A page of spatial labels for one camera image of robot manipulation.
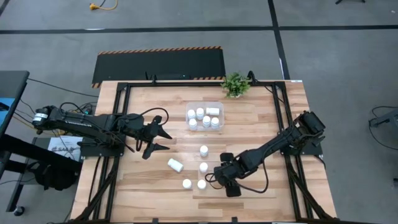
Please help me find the black hazard-striped floor mat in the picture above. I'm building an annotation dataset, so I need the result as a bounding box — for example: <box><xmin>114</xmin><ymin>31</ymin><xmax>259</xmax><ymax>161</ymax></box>
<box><xmin>91</xmin><ymin>45</ymin><xmax>227</xmax><ymax>89</ymax></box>

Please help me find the black rolling desk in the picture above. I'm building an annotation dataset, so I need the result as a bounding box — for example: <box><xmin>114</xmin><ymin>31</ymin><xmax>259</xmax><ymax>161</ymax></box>
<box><xmin>0</xmin><ymin>70</ymin><xmax>83</xmax><ymax>218</ymax></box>

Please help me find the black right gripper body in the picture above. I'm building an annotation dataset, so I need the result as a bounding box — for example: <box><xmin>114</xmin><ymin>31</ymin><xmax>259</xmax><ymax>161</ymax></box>
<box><xmin>213</xmin><ymin>157</ymin><xmax>249</xmax><ymax>187</ymax></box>

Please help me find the white printed paper sheet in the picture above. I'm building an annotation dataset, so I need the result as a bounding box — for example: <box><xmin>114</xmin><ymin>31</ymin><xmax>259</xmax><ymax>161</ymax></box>
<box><xmin>47</xmin><ymin>135</ymin><xmax>84</xmax><ymax>162</ymax></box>

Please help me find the black metal table frame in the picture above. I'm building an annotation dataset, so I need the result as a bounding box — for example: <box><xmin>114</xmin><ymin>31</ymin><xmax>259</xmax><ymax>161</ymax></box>
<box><xmin>70</xmin><ymin>70</ymin><xmax>340</xmax><ymax>224</ymax></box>

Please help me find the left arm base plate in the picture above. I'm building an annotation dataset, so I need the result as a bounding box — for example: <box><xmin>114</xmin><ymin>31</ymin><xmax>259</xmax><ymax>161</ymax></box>
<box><xmin>80</xmin><ymin>134</ymin><xmax>126</xmax><ymax>158</ymax></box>

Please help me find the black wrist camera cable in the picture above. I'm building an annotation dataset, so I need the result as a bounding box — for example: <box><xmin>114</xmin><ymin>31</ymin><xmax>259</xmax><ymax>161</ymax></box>
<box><xmin>205</xmin><ymin>161</ymin><xmax>270</xmax><ymax>194</ymax></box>

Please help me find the black floor cable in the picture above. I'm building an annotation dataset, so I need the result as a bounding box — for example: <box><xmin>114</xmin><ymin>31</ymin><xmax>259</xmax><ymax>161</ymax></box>
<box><xmin>27</xmin><ymin>77</ymin><xmax>100</xmax><ymax>98</ymax></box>

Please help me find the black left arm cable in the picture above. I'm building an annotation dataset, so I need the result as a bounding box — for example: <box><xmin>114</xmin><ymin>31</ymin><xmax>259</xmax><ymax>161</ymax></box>
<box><xmin>136</xmin><ymin>107</ymin><xmax>170</xmax><ymax>127</ymax></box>

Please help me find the green plant in white pot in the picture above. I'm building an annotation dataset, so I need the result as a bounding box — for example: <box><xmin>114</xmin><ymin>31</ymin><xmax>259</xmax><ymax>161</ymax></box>
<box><xmin>220</xmin><ymin>71</ymin><xmax>251</xmax><ymax>99</ymax></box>

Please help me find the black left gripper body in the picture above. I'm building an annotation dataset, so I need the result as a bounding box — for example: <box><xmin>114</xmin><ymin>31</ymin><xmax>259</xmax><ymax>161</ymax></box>
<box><xmin>136</xmin><ymin>114</ymin><xmax>163</xmax><ymax>147</ymax></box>

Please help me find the blue panel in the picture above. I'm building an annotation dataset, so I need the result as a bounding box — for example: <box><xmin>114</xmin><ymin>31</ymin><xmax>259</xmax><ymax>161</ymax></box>
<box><xmin>0</xmin><ymin>97</ymin><xmax>16</xmax><ymax>129</ymax></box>

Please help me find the black electronics box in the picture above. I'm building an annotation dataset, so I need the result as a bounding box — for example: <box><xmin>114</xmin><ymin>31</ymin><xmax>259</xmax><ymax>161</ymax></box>
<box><xmin>144</xmin><ymin>72</ymin><xmax>192</xmax><ymax>82</ymax></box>

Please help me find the black bag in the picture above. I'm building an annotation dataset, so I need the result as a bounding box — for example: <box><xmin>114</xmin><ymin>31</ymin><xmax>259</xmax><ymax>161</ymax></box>
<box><xmin>33</xmin><ymin>162</ymin><xmax>79</xmax><ymax>192</ymax></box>

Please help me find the clear plastic basket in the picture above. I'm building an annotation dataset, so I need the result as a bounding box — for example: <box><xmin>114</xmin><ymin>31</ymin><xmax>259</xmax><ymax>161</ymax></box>
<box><xmin>185</xmin><ymin>101</ymin><xmax>225</xmax><ymax>132</ymax></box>

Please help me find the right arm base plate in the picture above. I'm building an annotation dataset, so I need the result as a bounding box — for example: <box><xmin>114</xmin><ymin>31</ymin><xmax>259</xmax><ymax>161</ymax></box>
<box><xmin>279</xmin><ymin>139</ymin><xmax>324</xmax><ymax>156</ymax></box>

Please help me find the yellow extension cable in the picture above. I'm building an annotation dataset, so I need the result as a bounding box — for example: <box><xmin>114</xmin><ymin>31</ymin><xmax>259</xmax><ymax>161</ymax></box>
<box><xmin>89</xmin><ymin>0</ymin><xmax>119</xmax><ymax>11</ymax></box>

